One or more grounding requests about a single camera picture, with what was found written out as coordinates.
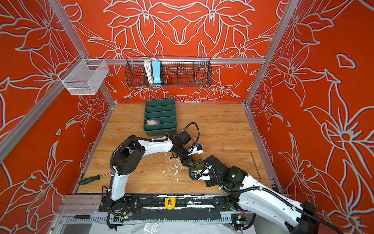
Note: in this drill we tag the green striped sock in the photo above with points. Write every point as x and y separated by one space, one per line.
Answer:
198 165

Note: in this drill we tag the green handled tool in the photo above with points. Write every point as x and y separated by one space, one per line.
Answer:
92 179

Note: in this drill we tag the black wire wall basket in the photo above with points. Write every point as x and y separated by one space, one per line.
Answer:
175 71

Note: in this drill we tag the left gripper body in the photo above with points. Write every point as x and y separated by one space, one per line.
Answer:
183 154

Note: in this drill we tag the clear plastic wall bin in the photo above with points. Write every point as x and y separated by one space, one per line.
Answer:
84 79

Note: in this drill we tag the light blue box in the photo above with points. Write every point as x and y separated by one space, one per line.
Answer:
156 72

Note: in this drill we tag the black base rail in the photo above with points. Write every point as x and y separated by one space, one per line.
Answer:
189 207

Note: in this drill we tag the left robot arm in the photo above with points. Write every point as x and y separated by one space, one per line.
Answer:
127 156

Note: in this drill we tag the metal hex key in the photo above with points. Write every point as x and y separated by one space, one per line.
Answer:
256 168

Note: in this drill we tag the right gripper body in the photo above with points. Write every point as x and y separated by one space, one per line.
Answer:
214 180

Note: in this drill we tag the green compartment tray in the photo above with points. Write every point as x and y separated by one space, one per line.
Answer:
164 110

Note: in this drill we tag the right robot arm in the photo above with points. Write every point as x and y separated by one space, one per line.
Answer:
247 194

